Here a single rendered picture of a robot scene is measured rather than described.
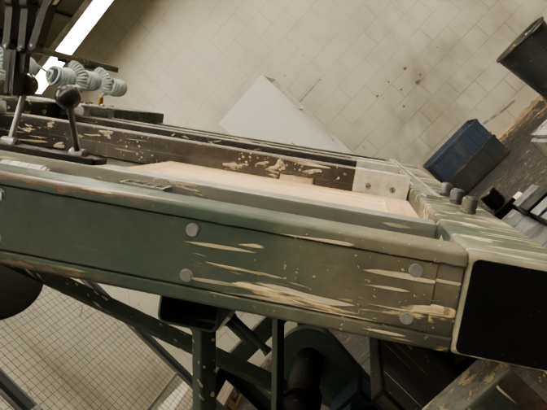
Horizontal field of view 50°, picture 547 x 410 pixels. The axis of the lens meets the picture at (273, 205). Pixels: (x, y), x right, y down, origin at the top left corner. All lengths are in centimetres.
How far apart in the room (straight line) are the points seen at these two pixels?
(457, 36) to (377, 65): 86
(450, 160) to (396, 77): 140
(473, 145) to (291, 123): 164
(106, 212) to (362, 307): 30
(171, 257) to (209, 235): 5
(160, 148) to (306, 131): 375
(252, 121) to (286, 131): 32
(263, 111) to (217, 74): 166
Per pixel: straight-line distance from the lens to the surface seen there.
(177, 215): 65
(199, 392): 82
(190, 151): 141
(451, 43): 656
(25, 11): 103
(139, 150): 145
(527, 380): 69
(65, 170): 98
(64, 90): 93
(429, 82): 650
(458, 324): 65
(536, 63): 553
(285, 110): 514
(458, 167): 550
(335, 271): 63
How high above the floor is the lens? 107
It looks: 1 degrees up
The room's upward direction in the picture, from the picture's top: 46 degrees counter-clockwise
